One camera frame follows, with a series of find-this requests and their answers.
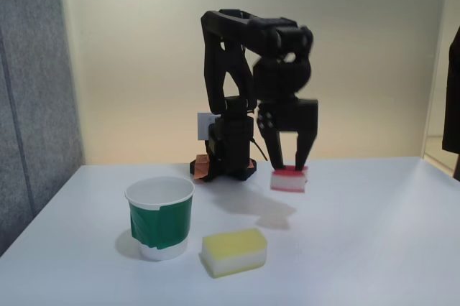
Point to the red sponge block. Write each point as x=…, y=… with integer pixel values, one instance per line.
x=287, y=181

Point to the orange table clamp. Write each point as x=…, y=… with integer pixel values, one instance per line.
x=201, y=167
x=251, y=164

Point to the yellow sponge block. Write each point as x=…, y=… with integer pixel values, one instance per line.
x=233, y=248

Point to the white paper cup green tape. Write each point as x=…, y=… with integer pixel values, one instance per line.
x=160, y=223

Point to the grey fabric partition panel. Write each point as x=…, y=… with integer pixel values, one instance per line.
x=32, y=87

